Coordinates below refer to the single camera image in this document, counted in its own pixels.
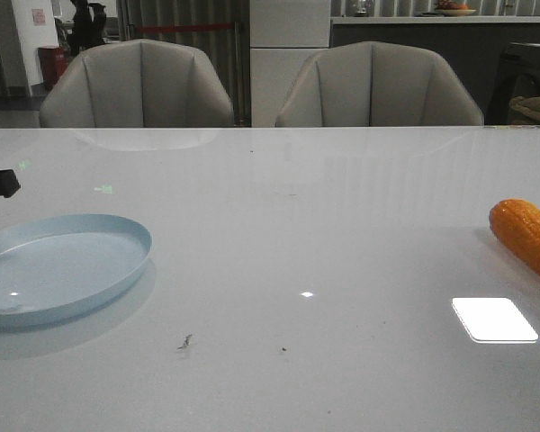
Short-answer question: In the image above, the light blue round plate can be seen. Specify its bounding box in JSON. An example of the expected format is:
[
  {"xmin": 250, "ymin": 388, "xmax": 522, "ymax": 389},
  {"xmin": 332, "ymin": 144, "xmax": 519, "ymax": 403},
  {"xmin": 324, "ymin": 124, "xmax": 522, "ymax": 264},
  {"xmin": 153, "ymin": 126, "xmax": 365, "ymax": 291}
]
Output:
[{"xmin": 0, "ymin": 214, "xmax": 152, "ymax": 329}]

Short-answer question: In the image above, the orange toy corn cob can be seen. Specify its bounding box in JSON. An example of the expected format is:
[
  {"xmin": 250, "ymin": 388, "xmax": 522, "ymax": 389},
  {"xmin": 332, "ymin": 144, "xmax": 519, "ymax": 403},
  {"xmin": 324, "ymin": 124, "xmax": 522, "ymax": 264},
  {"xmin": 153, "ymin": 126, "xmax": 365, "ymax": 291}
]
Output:
[{"xmin": 489, "ymin": 199, "xmax": 540, "ymax": 276}]

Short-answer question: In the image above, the red trash bin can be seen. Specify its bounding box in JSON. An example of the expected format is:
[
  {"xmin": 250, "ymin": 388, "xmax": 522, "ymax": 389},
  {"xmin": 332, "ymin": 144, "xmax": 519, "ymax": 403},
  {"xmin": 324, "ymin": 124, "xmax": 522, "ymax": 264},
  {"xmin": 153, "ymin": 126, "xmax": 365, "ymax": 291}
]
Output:
[{"xmin": 38, "ymin": 46, "xmax": 68, "ymax": 90}]

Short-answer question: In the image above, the left beige upholstered chair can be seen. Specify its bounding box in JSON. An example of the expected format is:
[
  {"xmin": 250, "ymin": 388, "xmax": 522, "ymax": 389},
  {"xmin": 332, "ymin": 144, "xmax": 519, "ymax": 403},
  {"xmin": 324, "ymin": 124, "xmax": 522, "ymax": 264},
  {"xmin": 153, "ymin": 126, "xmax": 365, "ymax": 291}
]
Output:
[{"xmin": 39, "ymin": 39, "xmax": 234, "ymax": 129}]

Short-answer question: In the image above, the beige upholstered chair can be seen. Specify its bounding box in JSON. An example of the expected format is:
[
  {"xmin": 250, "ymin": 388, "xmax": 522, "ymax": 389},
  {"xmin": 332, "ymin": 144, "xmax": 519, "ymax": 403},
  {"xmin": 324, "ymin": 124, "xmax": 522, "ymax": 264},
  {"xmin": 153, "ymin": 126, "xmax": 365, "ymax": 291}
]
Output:
[
  {"xmin": 39, "ymin": 39, "xmax": 234, "ymax": 129},
  {"xmin": 275, "ymin": 41, "xmax": 483, "ymax": 128}
]

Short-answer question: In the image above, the person in dark clothes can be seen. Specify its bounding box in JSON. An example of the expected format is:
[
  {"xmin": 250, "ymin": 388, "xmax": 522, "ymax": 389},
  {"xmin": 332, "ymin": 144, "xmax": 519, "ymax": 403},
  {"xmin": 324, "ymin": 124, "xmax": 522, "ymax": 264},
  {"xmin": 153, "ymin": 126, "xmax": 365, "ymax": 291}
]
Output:
[{"xmin": 67, "ymin": 0, "xmax": 106, "ymax": 56}]

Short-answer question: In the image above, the small debris scrap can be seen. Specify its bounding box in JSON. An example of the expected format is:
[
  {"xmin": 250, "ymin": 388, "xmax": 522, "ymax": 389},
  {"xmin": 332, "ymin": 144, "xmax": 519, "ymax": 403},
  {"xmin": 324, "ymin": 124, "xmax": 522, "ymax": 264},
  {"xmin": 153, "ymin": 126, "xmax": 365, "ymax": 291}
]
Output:
[{"xmin": 176, "ymin": 334, "xmax": 194, "ymax": 350}]

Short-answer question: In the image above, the white cabinet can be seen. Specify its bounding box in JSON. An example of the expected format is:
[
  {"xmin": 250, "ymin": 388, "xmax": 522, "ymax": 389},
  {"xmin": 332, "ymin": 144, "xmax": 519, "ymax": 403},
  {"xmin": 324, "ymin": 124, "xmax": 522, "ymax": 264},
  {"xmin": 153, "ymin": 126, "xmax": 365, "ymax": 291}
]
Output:
[{"xmin": 249, "ymin": 0, "xmax": 331, "ymax": 128}]

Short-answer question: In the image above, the right beige upholstered chair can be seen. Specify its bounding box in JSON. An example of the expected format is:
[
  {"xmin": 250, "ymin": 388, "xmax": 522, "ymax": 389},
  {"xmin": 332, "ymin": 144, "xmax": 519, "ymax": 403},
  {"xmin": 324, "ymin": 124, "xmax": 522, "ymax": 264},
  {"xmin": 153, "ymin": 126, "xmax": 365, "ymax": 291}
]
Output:
[{"xmin": 275, "ymin": 41, "xmax": 483, "ymax": 128}]

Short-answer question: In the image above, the fruit bowl on counter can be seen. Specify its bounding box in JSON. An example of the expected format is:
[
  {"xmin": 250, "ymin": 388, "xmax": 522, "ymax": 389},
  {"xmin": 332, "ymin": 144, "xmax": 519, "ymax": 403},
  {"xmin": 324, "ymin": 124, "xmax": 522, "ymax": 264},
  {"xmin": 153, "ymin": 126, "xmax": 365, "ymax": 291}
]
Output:
[{"xmin": 435, "ymin": 0, "xmax": 476, "ymax": 17}]

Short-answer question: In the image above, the dark grey counter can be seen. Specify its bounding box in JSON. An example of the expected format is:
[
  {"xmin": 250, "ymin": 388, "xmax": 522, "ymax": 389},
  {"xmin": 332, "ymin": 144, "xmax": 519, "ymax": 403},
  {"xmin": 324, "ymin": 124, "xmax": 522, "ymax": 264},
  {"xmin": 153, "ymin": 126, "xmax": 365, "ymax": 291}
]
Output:
[{"xmin": 330, "ymin": 16, "xmax": 540, "ymax": 124}]

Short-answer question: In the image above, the dark wooden chair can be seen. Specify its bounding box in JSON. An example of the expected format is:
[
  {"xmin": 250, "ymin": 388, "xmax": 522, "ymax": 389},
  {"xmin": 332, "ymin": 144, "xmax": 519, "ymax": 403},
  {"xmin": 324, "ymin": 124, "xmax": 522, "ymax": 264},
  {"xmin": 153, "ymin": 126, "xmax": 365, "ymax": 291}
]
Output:
[{"xmin": 485, "ymin": 42, "xmax": 540, "ymax": 124}]

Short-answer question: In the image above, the tan cushion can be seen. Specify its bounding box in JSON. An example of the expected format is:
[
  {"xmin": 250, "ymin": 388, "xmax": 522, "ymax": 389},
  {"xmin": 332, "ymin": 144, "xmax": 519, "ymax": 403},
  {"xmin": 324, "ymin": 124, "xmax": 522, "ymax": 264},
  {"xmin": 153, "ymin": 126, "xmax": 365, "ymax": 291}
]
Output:
[{"xmin": 509, "ymin": 96, "xmax": 540, "ymax": 125}]

